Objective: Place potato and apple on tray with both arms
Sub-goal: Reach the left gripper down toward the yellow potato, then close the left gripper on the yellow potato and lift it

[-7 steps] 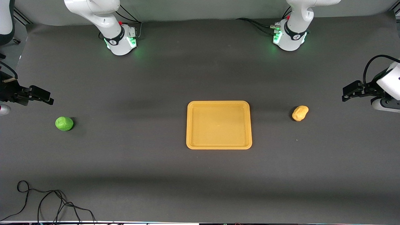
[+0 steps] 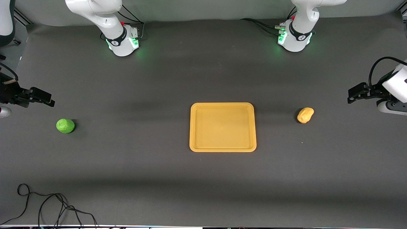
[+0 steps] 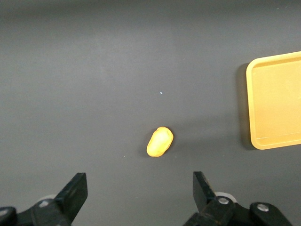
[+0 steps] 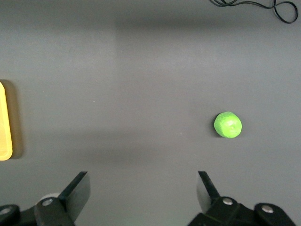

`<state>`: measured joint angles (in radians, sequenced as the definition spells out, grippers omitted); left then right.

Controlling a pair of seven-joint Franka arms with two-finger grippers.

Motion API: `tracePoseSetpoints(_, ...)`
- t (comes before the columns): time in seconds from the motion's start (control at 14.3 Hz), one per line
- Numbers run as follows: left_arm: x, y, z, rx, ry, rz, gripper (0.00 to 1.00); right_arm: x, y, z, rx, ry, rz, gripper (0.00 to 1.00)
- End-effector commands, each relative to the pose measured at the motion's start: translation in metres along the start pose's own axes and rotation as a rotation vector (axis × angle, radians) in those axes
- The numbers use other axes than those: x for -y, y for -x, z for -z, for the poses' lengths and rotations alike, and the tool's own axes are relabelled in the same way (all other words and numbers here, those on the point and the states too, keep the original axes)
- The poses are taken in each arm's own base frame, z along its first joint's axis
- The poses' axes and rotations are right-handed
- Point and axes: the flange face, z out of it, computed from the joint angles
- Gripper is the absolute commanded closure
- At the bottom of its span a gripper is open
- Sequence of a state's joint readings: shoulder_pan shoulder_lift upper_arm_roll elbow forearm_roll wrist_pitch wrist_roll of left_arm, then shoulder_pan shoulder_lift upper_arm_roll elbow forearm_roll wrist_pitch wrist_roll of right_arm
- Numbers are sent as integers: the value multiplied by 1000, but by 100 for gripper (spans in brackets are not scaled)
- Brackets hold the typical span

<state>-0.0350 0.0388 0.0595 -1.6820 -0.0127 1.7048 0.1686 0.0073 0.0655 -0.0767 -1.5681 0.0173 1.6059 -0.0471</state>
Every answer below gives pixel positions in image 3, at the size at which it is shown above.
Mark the yellow potato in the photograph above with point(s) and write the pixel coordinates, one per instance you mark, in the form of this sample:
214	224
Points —
160	142

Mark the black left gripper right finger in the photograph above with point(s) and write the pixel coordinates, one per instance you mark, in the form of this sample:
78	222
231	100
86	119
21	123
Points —
207	202

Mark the orange plastic tray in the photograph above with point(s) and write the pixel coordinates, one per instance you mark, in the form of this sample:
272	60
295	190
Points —
275	101

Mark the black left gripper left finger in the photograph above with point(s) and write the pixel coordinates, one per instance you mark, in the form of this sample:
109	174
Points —
70	200

